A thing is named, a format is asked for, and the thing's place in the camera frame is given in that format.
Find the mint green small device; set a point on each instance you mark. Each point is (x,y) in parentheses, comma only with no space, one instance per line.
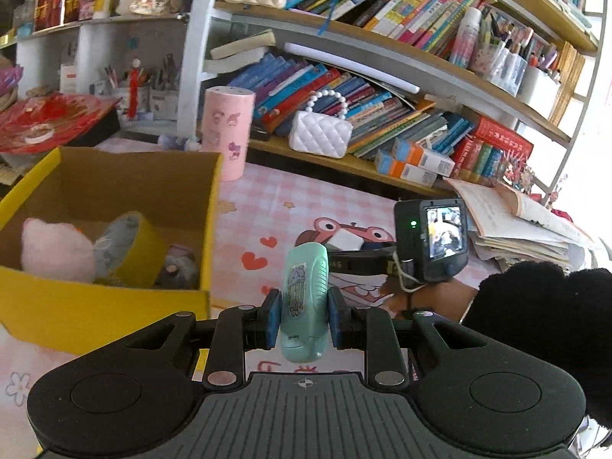
(304,331)

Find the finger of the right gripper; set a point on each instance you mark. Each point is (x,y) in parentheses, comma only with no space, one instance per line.
(373,260)

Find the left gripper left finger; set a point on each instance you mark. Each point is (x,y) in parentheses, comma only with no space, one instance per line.
(234,333)

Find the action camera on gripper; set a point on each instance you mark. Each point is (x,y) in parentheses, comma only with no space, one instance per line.
(431,239)

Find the white quilted pearl handbag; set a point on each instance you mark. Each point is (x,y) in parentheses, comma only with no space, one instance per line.
(321,134)

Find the white pen holder box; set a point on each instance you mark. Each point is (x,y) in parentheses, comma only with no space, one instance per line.
(151,104)

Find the stack of open books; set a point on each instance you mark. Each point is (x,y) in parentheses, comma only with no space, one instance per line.
(507,226)

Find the orange blue box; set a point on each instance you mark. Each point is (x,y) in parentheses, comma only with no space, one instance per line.
(386,164)
(411,153)

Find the small toy car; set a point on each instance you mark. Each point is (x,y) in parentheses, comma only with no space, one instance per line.
(180,270)

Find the lower orange blue box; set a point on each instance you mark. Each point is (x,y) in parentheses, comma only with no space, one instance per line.
(386,164)

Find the yellow tape roll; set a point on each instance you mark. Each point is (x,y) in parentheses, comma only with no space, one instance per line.
(130,253)

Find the red thick book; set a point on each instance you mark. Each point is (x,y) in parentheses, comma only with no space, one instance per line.
(498,136)

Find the red hanging tassel ornament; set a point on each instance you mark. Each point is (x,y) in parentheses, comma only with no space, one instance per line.
(134,75)

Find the pink plush chick toy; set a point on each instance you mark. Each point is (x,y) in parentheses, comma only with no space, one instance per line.
(57,251)

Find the yellow cardboard box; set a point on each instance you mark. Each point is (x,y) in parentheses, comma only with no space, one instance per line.
(151,218)

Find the white power adapter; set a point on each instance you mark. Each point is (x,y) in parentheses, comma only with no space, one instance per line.
(345,241)

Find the small spray bottle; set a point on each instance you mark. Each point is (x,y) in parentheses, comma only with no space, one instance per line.
(176,143)

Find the white tape roll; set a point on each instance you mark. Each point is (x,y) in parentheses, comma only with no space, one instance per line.
(39,133)

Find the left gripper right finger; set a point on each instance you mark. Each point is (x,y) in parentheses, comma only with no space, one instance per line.
(371,331)

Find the upper orange blue box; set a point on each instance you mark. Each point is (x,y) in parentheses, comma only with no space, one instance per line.
(411,153)

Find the pink cartoon cylinder canister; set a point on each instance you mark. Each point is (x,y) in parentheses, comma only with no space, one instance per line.
(226,125)

